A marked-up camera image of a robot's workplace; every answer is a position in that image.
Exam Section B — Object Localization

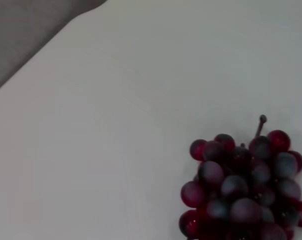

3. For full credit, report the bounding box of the dark red grape bunch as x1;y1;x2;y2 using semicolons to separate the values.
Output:
178;114;302;240

